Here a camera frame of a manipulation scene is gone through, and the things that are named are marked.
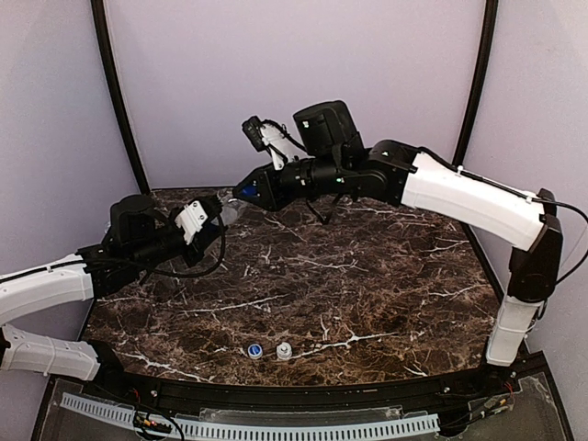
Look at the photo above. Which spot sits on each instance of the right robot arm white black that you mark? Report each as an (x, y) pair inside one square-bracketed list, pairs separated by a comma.
[(329, 158)]

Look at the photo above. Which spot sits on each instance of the right black frame post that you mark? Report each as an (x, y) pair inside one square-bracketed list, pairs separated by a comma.
[(484, 52)]

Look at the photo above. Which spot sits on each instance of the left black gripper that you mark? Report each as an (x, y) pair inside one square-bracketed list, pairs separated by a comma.
[(202, 232)]

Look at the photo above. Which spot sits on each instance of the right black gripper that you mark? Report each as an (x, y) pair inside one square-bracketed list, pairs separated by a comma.
[(276, 185)]

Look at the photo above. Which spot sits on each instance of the black front table rail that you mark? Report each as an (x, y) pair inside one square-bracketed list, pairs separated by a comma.
[(447, 393)]

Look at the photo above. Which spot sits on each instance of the black frame post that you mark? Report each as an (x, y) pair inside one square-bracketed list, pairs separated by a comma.
[(484, 52), (105, 48)]

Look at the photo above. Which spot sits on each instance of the white slotted cable duct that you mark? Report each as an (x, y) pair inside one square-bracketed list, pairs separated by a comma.
[(217, 424)]

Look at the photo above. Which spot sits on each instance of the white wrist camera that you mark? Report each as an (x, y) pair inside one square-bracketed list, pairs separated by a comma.
[(269, 137), (191, 220)]

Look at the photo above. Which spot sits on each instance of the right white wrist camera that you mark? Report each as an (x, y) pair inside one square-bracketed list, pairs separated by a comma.
[(269, 137)]

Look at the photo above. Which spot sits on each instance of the white bottle cap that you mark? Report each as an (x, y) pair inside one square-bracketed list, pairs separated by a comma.
[(284, 351)]

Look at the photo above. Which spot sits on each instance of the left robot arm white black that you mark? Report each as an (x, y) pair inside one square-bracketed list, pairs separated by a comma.
[(138, 240)]

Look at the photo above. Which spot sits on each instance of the blue white Pocari cap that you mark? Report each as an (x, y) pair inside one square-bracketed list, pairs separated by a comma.
[(255, 351)]

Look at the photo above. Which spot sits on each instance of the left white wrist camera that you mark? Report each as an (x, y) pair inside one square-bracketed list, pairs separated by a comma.
[(191, 220)]

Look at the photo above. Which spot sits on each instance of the left black frame post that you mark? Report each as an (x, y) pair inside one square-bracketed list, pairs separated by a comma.
[(105, 48)]

